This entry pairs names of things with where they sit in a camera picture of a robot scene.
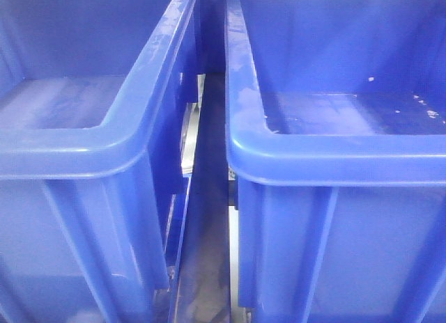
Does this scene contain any blue close bin right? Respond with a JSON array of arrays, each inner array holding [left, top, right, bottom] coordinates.
[[225, 0, 445, 322]]

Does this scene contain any blue close bin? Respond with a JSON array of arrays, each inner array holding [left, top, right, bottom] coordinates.
[[225, 0, 445, 322], [1, 0, 197, 322]]

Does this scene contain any blue close bin left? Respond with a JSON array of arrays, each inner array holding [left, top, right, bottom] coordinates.
[[1, 0, 197, 322]]

